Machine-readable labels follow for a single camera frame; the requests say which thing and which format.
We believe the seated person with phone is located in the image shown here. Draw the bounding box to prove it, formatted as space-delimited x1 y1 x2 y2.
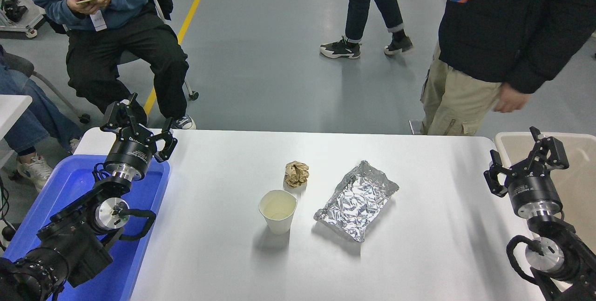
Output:
18 0 196 130

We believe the black cable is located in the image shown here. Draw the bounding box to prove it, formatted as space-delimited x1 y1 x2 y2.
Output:
0 178 17 250

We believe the white name badge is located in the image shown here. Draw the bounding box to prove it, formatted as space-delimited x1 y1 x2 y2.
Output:
89 10 108 32

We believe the crumpled silver foil tray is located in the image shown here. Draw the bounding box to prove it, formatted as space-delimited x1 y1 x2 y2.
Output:
313 160 400 243

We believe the blue plastic tray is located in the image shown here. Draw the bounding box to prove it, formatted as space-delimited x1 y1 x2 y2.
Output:
2 154 171 301

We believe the crumpled tan paper ball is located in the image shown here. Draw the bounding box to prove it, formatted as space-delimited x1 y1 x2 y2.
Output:
284 161 310 188

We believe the grey chair with casters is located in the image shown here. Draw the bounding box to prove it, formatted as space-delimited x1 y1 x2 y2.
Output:
0 52 91 124

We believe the white paper cup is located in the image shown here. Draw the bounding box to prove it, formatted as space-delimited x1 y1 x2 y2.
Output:
258 190 298 235

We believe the person's right hand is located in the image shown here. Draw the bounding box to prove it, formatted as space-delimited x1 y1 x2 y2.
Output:
67 0 94 14

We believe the equipment stand on wheels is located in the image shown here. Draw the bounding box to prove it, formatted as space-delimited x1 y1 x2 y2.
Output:
0 0 45 38

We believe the standing person with blue badge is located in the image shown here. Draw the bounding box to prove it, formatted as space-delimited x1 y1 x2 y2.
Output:
420 0 596 136

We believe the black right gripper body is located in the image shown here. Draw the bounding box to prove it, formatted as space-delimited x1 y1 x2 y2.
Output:
507 174 563 215

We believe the large pale plastic bin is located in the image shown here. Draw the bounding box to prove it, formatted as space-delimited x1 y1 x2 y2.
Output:
494 132 596 292

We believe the person in white shoes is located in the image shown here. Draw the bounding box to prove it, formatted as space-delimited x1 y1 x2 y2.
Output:
0 45 84 193

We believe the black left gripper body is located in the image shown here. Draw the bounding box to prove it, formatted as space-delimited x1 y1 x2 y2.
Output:
103 136 154 174

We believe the small white side table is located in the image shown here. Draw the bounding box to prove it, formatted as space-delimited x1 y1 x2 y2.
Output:
0 95 33 166

